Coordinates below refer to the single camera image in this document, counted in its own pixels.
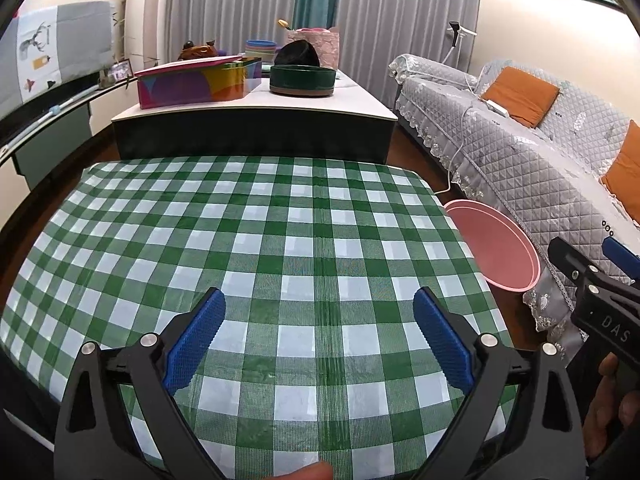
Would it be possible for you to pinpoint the black hat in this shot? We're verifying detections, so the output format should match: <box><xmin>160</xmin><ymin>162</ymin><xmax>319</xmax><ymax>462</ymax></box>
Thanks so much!
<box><xmin>275</xmin><ymin>40</ymin><xmax>321</xmax><ymax>67</ymax></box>

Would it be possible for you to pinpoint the white top coffee table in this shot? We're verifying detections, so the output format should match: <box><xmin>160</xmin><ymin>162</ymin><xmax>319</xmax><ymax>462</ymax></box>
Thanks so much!
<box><xmin>111</xmin><ymin>67</ymin><xmax>399</xmax><ymax>166</ymax></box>

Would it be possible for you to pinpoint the white standing air conditioner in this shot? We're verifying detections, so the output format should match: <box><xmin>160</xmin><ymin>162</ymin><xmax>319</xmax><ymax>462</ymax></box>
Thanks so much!
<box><xmin>122</xmin><ymin>0</ymin><xmax>168</xmax><ymax>68</ymax></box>

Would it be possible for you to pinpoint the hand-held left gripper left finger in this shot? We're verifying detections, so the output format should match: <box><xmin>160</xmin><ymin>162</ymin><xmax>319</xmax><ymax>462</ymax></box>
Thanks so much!
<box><xmin>52</xmin><ymin>287</ymin><xmax>227</xmax><ymax>480</ymax></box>

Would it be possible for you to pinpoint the pink fabric basket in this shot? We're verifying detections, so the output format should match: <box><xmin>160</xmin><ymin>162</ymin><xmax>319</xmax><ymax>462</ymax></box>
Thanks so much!
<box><xmin>286</xmin><ymin>26</ymin><xmax>341</xmax><ymax>70</ymax></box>

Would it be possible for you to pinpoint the grey television dust cover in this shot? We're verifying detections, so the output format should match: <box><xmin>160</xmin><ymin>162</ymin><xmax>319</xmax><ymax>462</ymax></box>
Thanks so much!
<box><xmin>0</xmin><ymin>1</ymin><xmax>115</xmax><ymax>116</ymax></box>

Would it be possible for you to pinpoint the dark television cabinet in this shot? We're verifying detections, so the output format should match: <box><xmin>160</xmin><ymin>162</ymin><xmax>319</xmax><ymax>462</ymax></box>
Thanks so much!
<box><xmin>0</xmin><ymin>75</ymin><xmax>136</xmax><ymax>211</ymax></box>

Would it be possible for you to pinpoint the orange cushion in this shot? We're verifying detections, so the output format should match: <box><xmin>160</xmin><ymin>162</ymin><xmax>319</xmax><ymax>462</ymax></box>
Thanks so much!
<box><xmin>600</xmin><ymin>120</ymin><xmax>640</xmax><ymax>208</ymax></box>
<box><xmin>479</xmin><ymin>66</ymin><xmax>561</xmax><ymax>128</ymax></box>

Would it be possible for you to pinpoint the long white rod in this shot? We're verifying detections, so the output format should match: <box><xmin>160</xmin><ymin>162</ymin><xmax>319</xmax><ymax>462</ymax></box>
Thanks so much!
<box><xmin>0</xmin><ymin>84</ymin><xmax>103</xmax><ymax>158</ymax></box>

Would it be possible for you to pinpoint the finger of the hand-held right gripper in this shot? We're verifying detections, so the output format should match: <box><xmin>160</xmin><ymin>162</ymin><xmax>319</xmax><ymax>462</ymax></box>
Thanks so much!
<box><xmin>601</xmin><ymin>236</ymin><xmax>640</xmax><ymax>291</ymax></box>
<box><xmin>547</xmin><ymin>237</ymin><xmax>606</xmax><ymax>306</ymax></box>

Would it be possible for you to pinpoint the person's right hand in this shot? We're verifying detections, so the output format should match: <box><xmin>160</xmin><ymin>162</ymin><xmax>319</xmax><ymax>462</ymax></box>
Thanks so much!
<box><xmin>585</xmin><ymin>352</ymin><xmax>626</xmax><ymax>458</ymax></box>

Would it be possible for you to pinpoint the white floor lamp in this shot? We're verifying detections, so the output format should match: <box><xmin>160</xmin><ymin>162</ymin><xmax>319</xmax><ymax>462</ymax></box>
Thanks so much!
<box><xmin>447</xmin><ymin>21</ymin><xmax>478</xmax><ymax>68</ymax></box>

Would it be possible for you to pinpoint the colourful tin box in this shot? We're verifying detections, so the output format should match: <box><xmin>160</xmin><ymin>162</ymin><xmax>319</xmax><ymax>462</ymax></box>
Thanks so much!
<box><xmin>134</xmin><ymin>56</ymin><xmax>263</xmax><ymax>110</ymax></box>

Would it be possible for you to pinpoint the dark green round bowl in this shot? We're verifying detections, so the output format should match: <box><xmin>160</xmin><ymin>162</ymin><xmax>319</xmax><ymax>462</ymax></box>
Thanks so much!
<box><xmin>269</xmin><ymin>64</ymin><xmax>337</xmax><ymax>98</ymax></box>

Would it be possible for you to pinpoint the pink plastic bin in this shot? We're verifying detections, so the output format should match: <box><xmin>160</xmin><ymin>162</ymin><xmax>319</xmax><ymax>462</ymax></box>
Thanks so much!
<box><xmin>444</xmin><ymin>199</ymin><xmax>542</xmax><ymax>292</ymax></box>

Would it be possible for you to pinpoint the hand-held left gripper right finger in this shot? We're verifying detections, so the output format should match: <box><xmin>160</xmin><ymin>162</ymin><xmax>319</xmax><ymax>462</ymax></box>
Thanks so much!
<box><xmin>413</xmin><ymin>287</ymin><xmax>586</xmax><ymax>480</ymax></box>

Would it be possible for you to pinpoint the grey curtain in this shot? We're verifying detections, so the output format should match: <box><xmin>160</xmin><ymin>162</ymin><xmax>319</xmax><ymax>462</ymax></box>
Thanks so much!
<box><xmin>335</xmin><ymin>0</ymin><xmax>483</xmax><ymax>106</ymax></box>
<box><xmin>162</xmin><ymin>0</ymin><xmax>306</xmax><ymax>58</ymax></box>

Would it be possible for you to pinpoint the grey quilted sofa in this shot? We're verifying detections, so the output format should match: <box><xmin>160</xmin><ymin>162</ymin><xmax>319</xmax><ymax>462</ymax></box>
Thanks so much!
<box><xmin>389</xmin><ymin>52</ymin><xmax>640</xmax><ymax>361</ymax></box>

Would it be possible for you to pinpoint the person's left hand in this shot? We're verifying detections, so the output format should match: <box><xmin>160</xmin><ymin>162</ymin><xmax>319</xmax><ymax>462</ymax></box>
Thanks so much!
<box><xmin>260</xmin><ymin>461</ymin><xmax>335</xmax><ymax>480</ymax></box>

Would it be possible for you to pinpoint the green checked tablecloth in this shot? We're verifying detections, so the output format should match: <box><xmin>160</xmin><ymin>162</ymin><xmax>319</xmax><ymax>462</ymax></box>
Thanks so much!
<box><xmin>0</xmin><ymin>155</ymin><xmax>511</xmax><ymax>480</ymax></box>

